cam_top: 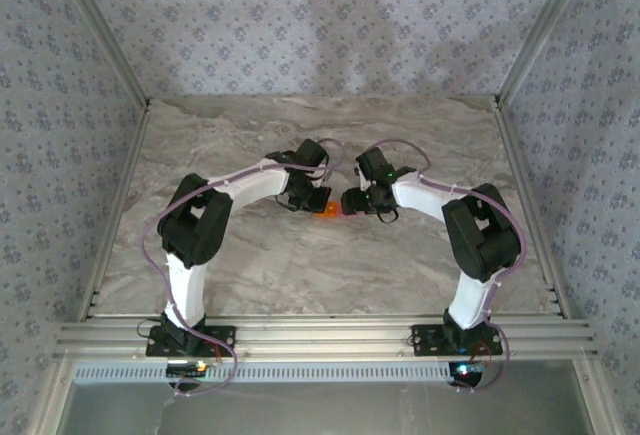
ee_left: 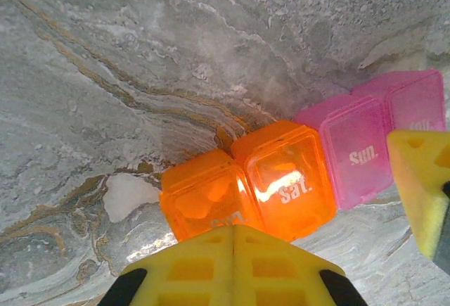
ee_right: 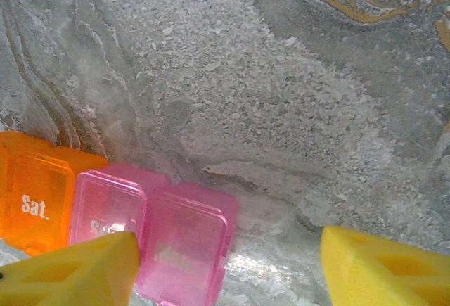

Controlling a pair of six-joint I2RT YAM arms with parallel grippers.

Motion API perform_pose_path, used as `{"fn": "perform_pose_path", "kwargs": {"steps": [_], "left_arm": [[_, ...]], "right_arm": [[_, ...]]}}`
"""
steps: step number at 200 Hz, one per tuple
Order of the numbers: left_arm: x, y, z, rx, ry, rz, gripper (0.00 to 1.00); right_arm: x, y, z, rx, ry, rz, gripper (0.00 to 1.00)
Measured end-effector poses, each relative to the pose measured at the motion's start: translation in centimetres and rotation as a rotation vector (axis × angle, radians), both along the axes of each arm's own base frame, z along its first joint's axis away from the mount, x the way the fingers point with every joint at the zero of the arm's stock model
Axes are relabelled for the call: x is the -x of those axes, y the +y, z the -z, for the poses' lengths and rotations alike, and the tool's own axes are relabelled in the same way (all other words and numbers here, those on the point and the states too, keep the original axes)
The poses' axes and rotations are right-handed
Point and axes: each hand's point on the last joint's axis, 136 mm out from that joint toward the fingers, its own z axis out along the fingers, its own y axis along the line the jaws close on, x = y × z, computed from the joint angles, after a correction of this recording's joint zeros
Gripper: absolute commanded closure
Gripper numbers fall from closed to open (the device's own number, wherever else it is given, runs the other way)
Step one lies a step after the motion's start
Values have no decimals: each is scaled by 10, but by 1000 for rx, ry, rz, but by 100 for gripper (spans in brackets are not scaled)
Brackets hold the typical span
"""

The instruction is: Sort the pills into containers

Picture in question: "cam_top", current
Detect small circuit board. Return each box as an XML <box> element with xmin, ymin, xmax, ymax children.
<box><xmin>166</xmin><ymin>360</ymin><xmax>209</xmax><ymax>377</ymax></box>
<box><xmin>448</xmin><ymin>361</ymin><xmax>489</xmax><ymax>380</ymax></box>

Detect aluminium table side rail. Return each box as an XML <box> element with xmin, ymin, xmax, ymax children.
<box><xmin>74</xmin><ymin>104</ymin><xmax>154</xmax><ymax>324</ymax></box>
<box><xmin>492</xmin><ymin>99</ymin><xmax>574</xmax><ymax>321</ymax></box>

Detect aluminium mounting rail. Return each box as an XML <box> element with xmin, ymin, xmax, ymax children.
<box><xmin>53</xmin><ymin>315</ymin><xmax>600</xmax><ymax>362</ymax></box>

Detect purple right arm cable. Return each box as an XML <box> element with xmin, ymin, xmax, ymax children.
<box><xmin>370</xmin><ymin>138</ymin><xmax>526</xmax><ymax>395</ymax></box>

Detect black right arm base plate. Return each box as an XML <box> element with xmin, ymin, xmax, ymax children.
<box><xmin>411</xmin><ymin>323</ymin><xmax>504</xmax><ymax>358</ymax></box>

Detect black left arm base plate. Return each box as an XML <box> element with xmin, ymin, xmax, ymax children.
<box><xmin>146</xmin><ymin>323</ymin><xmax>237</xmax><ymax>359</ymax></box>

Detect aluminium frame post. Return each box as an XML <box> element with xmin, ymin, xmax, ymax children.
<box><xmin>49</xmin><ymin>0</ymin><xmax>153</xmax><ymax>109</ymax></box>
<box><xmin>493</xmin><ymin>0</ymin><xmax>599</xmax><ymax>109</ymax></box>

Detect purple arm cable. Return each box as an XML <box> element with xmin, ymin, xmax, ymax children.
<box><xmin>141</xmin><ymin>137</ymin><xmax>348</xmax><ymax>399</ymax></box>
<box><xmin>370</xmin><ymin>138</ymin><xmax>526</xmax><ymax>395</ymax></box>

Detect orange and pink pill organizer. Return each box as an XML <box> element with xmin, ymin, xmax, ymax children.
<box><xmin>318</xmin><ymin>199</ymin><xmax>345</xmax><ymax>220</ymax></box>

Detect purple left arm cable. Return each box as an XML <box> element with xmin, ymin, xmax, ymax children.
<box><xmin>141</xmin><ymin>137</ymin><xmax>348</xmax><ymax>399</ymax></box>

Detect grey sheet metal panel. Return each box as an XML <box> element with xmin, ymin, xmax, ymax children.
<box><xmin>59</xmin><ymin>379</ymin><xmax>596</xmax><ymax>435</ymax></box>

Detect grey slotted cable duct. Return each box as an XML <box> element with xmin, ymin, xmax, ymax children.
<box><xmin>72</xmin><ymin>360</ymin><xmax>454</xmax><ymax>385</ymax></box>

